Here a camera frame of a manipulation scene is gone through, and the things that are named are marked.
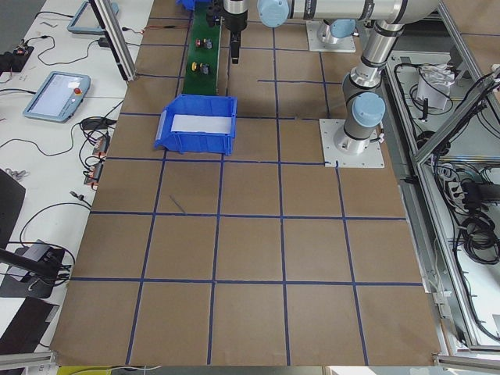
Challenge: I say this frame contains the blue bin near left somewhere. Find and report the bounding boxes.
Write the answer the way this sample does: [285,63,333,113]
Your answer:
[154,95,238,155]

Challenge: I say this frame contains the white foam pad left bin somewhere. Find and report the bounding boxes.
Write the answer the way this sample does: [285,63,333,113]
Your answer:
[171,114,232,134]

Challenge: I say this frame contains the green conveyor belt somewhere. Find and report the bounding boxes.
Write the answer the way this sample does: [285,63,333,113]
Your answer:
[182,1,221,95]

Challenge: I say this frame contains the teach pendant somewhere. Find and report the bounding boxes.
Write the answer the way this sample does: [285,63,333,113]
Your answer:
[23,71,91,123]
[66,1,104,36]

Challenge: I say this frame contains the red thin wire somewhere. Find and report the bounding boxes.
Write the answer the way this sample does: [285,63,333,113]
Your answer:
[142,23,191,33]

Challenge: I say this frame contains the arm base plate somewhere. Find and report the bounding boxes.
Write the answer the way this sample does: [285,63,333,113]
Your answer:
[319,119,385,169]
[306,19,356,53]

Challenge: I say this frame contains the black monitor stand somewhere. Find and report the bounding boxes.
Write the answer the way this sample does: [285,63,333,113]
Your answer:
[1,170,71,299]

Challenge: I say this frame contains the crumpled white paper bag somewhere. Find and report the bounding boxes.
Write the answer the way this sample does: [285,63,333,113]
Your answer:
[416,64,455,110]

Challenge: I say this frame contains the teach pendant far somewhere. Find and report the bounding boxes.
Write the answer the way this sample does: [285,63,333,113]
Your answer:
[66,1,104,36]

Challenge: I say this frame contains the teach pendant near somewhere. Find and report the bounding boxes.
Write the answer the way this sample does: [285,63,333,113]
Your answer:
[23,71,91,123]

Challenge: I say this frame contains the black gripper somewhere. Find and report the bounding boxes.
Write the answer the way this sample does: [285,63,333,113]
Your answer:
[223,11,248,64]

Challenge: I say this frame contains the aluminium frame post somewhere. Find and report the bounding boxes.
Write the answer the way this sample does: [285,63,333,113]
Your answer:
[89,0,137,82]

